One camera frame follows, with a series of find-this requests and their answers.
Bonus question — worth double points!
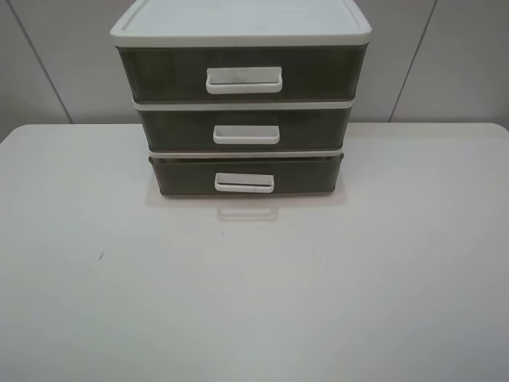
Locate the dark translucent bottom drawer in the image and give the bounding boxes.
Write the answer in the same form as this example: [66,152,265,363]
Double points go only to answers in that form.
[149,154,344,197]

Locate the dark translucent drawer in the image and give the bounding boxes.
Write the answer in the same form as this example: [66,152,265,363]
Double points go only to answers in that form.
[119,45,367,103]
[139,108,350,153]
[149,154,344,197]

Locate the dark translucent middle drawer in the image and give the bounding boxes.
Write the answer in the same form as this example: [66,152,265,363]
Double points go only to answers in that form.
[139,108,350,153]

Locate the dark translucent top drawer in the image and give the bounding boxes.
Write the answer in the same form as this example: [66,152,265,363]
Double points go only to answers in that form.
[119,45,367,103]

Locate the white plastic drawer cabinet frame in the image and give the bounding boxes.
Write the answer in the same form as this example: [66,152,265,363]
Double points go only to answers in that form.
[111,1,371,158]

